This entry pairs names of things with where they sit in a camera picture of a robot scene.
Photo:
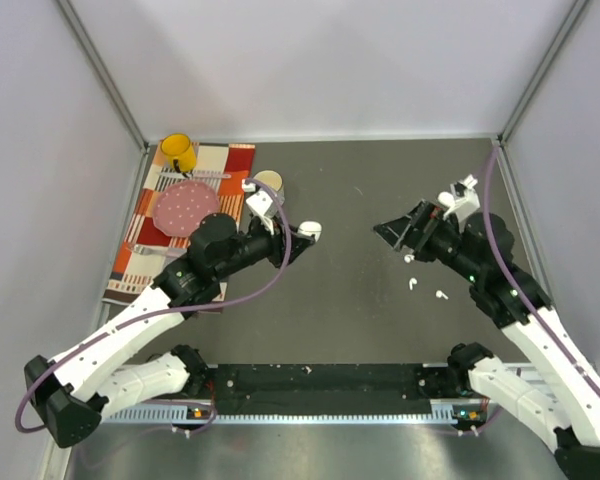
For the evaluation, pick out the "white oval case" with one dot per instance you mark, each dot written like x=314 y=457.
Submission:
x=446 y=199

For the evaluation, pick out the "cream mug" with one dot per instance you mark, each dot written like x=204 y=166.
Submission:
x=273 y=180

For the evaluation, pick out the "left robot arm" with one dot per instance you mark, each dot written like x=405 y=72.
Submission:
x=74 y=391

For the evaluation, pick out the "pink dotted plate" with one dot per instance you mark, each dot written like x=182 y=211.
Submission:
x=180 y=208

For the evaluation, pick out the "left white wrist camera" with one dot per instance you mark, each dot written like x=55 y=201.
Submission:
x=262 y=200

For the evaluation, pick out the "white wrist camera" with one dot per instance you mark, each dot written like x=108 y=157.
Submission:
x=466 y=199
x=262 y=200

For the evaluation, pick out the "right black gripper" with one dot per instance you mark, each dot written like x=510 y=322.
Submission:
x=426 y=218

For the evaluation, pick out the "pink handled fork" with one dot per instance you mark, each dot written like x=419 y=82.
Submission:
x=149 y=250

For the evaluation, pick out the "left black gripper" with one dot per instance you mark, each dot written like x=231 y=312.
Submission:
x=278 y=243

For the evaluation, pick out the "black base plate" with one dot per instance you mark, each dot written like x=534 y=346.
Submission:
x=327 y=389

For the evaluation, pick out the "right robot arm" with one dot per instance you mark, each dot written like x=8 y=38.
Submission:
x=566 y=415

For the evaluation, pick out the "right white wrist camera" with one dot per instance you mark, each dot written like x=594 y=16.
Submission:
x=466 y=199

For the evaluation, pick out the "yellow mug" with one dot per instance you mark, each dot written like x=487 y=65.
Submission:
x=179 y=151

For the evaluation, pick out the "white earbud charging case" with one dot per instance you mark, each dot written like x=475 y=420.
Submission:
x=310 y=228

